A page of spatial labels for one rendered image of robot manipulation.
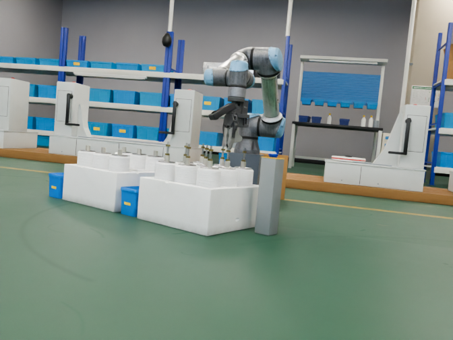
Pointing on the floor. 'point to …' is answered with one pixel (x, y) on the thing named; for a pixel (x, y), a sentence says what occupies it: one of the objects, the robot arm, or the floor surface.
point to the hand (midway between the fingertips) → (227, 146)
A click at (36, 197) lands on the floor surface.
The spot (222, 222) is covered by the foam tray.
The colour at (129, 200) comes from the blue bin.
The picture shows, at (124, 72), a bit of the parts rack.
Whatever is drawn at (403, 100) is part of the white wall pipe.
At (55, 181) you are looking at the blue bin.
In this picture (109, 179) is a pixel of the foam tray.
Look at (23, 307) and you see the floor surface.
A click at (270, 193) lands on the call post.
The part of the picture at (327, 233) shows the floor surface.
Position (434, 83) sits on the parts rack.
